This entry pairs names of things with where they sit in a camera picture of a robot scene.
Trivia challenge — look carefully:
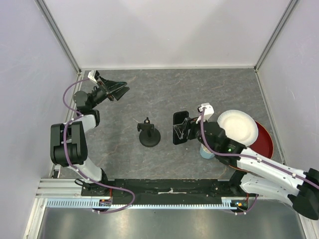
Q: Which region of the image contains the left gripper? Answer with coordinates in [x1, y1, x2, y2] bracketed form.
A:
[90, 76, 130, 109]

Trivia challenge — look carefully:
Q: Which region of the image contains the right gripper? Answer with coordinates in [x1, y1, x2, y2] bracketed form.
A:
[173, 114, 216, 153]

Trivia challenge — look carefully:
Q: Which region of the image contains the black smartphone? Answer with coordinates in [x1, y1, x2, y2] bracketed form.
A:
[172, 111, 189, 145]

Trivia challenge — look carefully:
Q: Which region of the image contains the black phone stand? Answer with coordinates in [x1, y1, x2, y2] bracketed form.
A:
[137, 117, 160, 147]

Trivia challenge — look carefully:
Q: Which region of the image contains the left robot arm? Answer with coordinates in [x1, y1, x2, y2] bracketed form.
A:
[50, 76, 130, 196]

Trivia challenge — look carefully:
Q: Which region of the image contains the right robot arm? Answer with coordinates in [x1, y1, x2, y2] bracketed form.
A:
[173, 111, 319, 220]

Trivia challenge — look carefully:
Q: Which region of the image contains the light blue mug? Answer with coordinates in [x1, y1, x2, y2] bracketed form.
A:
[199, 144, 214, 159]

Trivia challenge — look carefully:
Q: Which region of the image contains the white paper plate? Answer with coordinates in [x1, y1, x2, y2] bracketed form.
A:
[217, 110, 259, 146]

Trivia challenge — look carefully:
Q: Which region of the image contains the red round tray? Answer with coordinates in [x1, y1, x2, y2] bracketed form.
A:
[216, 121, 274, 172]

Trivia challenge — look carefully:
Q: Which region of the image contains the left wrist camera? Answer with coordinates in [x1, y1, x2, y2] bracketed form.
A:
[88, 70, 100, 84]

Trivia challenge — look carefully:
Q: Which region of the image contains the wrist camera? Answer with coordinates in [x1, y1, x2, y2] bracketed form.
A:
[196, 103, 214, 124]
[88, 70, 100, 84]

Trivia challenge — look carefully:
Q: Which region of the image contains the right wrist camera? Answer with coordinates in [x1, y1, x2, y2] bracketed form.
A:
[196, 103, 214, 124]

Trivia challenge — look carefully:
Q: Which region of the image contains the slotted cable duct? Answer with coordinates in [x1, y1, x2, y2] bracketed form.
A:
[46, 198, 239, 210]

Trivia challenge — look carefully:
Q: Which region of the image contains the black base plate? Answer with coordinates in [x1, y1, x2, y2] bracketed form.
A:
[74, 179, 255, 205]

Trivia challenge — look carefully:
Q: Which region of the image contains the left aluminium frame post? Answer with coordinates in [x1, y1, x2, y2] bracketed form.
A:
[35, 0, 82, 74]

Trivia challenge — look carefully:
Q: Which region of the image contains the aluminium frame post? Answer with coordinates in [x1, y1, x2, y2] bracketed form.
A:
[35, 0, 82, 74]
[254, 0, 300, 73]

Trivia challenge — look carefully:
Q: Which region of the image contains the right aluminium frame post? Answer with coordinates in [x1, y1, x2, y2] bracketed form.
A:
[254, 0, 300, 73]

